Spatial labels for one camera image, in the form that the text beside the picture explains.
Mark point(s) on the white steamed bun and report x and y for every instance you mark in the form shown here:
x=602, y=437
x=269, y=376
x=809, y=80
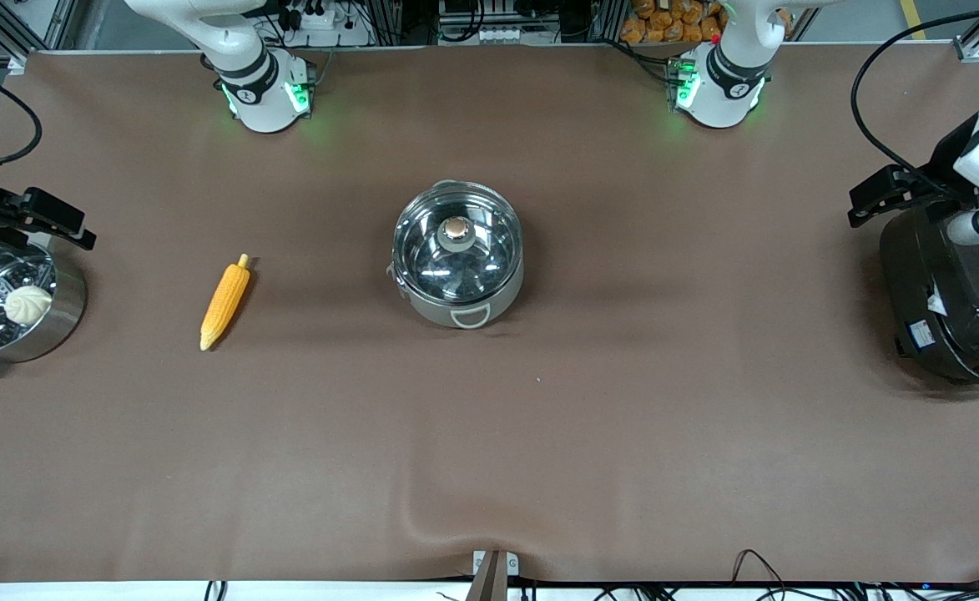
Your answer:
x=28, y=305

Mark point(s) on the small white socket strip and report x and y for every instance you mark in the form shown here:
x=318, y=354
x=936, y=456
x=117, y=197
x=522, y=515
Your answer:
x=502, y=35

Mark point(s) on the glass pot lid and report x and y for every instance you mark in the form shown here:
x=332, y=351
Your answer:
x=422, y=267

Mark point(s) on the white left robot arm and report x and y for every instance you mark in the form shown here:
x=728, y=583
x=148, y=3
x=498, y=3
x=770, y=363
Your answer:
x=719, y=100

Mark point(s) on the steel cooking pot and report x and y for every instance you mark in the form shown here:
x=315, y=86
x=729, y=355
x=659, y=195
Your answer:
x=489, y=312

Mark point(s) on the steel steamer pot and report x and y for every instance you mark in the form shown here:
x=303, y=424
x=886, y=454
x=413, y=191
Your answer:
x=63, y=325

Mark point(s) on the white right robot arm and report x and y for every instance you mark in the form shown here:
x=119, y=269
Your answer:
x=259, y=96

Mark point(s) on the yellow toy corn cob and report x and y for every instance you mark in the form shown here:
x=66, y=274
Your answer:
x=224, y=300

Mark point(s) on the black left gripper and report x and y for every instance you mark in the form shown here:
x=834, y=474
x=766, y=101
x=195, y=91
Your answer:
x=946, y=167

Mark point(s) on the black rice cooker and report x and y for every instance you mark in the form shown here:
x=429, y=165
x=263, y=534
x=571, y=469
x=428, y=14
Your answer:
x=956, y=334

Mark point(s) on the brown table cloth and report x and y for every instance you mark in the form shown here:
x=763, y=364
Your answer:
x=489, y=459

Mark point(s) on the bag of orange buns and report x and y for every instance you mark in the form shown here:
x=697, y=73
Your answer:
x=673, y=21

